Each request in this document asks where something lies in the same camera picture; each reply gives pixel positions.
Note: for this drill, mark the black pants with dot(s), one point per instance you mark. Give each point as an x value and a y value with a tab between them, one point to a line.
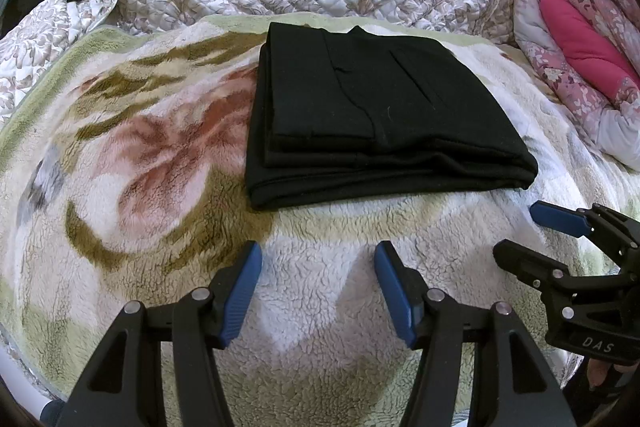
380	117

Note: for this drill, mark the floral fleece blanket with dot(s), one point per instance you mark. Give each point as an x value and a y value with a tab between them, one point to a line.
150	207

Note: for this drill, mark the person's right hand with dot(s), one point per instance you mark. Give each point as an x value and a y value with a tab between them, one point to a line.
602	374

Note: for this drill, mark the pink floral quilt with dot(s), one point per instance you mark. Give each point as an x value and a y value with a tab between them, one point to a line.
580	37

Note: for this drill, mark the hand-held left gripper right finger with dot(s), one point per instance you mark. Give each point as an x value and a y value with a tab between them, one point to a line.
395	292

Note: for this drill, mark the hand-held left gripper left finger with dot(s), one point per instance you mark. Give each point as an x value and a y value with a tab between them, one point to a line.
245	287

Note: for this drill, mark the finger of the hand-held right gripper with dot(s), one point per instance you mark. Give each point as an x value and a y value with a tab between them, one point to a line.
555	216
525	262

